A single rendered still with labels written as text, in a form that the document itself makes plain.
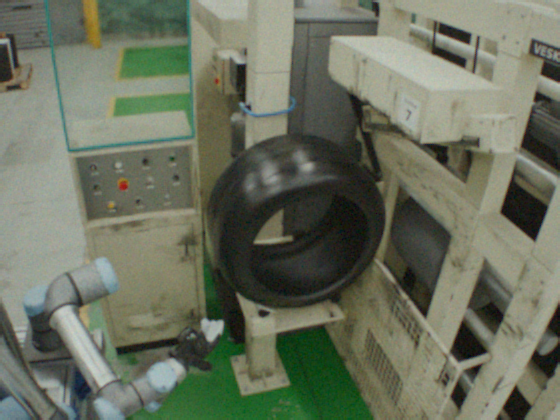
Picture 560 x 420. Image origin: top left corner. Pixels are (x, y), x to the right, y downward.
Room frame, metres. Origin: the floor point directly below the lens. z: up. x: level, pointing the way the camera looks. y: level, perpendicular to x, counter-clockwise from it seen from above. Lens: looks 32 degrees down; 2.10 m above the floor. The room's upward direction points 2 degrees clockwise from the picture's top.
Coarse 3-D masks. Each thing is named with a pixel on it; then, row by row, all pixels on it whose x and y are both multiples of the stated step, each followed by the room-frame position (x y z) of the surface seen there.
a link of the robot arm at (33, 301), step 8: (32, 288) 1.21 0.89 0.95; (40, 288) 1.21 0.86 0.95; (24, 296) 1.17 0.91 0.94; (32, 296) 1.17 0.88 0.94; (40, 296) 1.17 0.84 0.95; (24, 304) 1.14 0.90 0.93; (32, 304) 1.13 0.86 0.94; (40, 304) 1.14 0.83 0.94; (32, 312) 1.12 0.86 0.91; (40, 312) 1.13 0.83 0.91; (32, 320) 1.12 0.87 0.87; (40, 320) 1.12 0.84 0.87; (40, 328) 1.12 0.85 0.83; (48, 328) 1.13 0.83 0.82
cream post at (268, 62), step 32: (256, 0) 1.59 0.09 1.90; (288, 0) 1.61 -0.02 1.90; (256, 32) 1.58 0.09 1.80; (288, 32) 1.61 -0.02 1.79; (256, 64) 1.58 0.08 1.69; (288, 64) 1.62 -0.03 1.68; (256, 96) 1.58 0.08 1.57; (288, 96) 1.62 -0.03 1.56; (256, 128) 1.58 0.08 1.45; (256, 352) 1.59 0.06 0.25
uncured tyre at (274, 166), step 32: (256, 160) 1.32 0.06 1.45; (288, 160) 1.26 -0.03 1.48; (320, 160) 1.27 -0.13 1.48; (352, 160) 1.36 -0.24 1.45; (224, 192) 1.28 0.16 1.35; (256, 192) 1.19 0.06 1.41; (288, 192) 1.19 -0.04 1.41; (320, 192) 1.22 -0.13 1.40; (352, 192) 1.25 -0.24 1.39; (224, 224) 1.18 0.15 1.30; (256, 224) 1.16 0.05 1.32; (320, 224) 1.56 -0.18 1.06; (352, 224) 1.51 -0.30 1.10; (384, 224) 1.33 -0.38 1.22; (224, 256) 1.16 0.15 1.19; (256, 256) 1.45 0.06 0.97; (288, 256) 1.49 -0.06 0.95; (320, 256) 1.49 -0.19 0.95; (352, 256) 1.40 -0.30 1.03; (256, 288) 1.16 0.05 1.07; (288, 288) 1.34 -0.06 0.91; (320, 288) 1.26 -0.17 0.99
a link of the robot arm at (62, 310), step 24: (48, 288) 0.95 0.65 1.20; (72, 288) 0.96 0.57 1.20; (48, 312) 0.88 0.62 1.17; (72, 312) 0.89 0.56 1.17; (72, 336) 0.82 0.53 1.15; (96, 360) 0.76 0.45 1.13; (96, 384) 0.70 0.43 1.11; (120, 384) 0.71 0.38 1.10; (96, 408) 0.64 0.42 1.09; (120, 408) 0.65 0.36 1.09
